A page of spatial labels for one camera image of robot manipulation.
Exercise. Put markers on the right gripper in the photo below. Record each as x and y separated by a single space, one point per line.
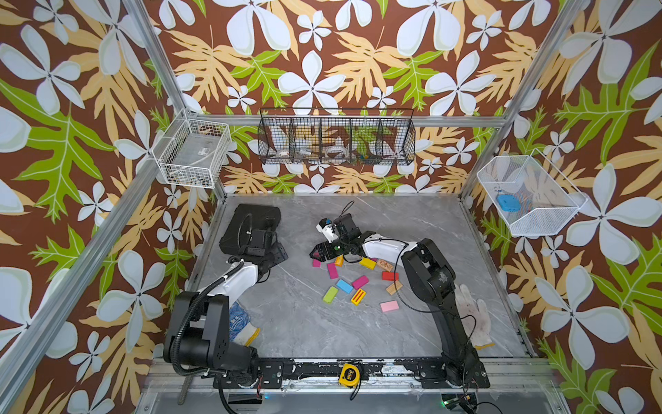
321 251

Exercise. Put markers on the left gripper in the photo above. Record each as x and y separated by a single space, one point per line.
279 253

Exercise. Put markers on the blue block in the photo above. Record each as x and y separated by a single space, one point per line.
344 286

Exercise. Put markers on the green block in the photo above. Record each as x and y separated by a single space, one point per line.
330 295

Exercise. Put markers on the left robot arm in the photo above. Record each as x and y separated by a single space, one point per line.
198 338

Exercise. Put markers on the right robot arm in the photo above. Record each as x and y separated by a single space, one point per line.
432 280

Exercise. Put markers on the black plastic case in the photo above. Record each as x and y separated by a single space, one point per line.
248 217

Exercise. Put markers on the patterned wooden block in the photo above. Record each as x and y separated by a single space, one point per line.
386 266

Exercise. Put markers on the yellow red striped block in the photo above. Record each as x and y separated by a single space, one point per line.
358 297

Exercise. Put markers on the tan wooden block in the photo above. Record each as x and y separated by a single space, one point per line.
394 287

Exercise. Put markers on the blue knit glove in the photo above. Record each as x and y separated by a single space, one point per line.
241 329

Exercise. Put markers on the light pink block bottom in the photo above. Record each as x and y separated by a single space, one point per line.
389 306

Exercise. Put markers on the yellow tape measure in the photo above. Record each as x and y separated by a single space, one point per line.
350 376

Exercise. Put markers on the white work glove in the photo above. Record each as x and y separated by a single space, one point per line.
476 315

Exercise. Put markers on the grey metal clamp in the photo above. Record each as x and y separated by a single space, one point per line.
184 390

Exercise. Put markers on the blue object in basket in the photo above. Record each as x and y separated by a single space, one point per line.
508 203

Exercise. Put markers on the black wire basket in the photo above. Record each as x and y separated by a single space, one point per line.
336 136

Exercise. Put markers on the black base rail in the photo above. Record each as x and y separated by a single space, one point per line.
427 372

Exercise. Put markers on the white wire basket left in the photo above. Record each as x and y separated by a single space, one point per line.
191 151

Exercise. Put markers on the white wire basket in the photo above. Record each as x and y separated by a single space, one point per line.
191 151
549 199

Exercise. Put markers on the white wire basket right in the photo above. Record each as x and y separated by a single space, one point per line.
549 199

